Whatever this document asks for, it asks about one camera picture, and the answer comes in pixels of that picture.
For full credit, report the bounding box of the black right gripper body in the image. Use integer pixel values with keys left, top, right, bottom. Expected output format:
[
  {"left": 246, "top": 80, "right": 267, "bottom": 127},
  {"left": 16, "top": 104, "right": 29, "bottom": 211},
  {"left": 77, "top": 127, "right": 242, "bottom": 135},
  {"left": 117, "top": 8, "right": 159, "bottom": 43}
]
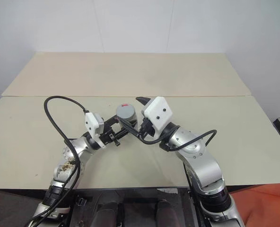
[{"left": 139, "top": 117, "right": 156, "bottom": 140}]

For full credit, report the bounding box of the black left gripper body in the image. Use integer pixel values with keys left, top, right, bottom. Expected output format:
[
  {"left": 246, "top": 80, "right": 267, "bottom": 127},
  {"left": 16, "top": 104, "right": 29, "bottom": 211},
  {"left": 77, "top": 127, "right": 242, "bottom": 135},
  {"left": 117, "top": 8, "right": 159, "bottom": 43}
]
[{"left": 98, "top": 124, "right": 128, "bottom": 148}]

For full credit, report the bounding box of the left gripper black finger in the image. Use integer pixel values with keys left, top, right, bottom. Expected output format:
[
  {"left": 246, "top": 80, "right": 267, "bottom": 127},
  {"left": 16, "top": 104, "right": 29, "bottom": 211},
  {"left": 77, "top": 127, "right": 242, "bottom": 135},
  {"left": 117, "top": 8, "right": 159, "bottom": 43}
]
[
  {"left": 103, "top": 115, "right": 120, "bottom": 128},
  {"left": 117, "top": 126, "right": 133, "bottom": 138}
]

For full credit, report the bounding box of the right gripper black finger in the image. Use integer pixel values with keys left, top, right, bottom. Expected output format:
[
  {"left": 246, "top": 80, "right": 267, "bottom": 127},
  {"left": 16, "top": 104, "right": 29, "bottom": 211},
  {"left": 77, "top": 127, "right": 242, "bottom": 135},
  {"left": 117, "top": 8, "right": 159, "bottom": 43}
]
[
  {"left": 135, "top": 96, "right": 153, "bottom": 107},
  {"left": 118, "top": 118, "right": 143, "bottom": 139}
]

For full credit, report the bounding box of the grey jar lid red mark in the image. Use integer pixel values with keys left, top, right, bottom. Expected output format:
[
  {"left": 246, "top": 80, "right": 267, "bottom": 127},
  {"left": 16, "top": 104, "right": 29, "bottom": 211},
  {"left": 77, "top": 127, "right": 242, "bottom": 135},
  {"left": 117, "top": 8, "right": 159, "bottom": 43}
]
[{"left": 115, "top": 103, "right": 136, "bottom": 121}]

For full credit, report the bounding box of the dark rounded shape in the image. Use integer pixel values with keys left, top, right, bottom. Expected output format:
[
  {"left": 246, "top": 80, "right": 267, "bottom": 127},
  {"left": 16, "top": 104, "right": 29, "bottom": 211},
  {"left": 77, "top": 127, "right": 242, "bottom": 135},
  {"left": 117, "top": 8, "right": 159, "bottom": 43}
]
[{"left": 95, "top": 199, "right": 119, "bottom": 227}]

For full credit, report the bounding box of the orange fabric sheet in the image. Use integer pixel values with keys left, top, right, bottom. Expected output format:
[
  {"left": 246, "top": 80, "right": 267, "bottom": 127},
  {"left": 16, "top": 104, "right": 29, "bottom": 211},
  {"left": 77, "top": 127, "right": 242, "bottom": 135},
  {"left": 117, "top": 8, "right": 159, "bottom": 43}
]
[{"left": 221, "top": 175, "right": 280, "bottom": 227}]

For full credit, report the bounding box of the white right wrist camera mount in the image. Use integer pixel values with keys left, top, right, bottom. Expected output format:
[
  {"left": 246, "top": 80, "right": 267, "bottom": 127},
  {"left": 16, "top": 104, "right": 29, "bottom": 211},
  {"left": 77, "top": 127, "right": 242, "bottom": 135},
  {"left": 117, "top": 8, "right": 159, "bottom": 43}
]
[{"left": 141, "top": 96, "right": 174, "bottom": 140}]

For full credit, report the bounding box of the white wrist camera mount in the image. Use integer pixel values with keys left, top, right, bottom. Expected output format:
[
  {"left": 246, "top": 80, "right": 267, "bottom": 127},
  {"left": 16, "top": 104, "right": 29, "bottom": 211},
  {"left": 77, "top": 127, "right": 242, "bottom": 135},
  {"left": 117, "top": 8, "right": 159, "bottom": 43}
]
[
  {"left": 141, "top": 96, "right": 174, "bottom": 140},
  {"left": 84, "top": 113, "right": 106, "bottom": 149}
]

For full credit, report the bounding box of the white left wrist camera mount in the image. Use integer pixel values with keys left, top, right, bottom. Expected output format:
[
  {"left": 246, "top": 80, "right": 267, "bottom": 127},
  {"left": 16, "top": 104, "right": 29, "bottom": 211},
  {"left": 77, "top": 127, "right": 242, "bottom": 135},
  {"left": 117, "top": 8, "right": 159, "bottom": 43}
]
[{"left": 84, "top": 113, "right": 106, "bottom": 149}]

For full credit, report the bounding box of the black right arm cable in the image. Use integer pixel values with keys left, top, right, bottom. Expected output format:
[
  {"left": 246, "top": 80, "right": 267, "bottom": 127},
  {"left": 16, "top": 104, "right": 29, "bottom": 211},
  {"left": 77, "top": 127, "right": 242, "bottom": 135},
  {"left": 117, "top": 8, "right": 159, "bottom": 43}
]
[{"left": 139, "top": 129, "right": 218, "bottom": 152}]

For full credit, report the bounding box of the black strap buckle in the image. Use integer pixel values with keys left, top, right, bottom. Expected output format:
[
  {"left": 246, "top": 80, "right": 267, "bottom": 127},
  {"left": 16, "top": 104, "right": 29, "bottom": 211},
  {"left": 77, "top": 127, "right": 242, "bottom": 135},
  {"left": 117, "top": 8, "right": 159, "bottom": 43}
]
[{"left": 76, "top": 197, "right": 88, "bottom": 209}]

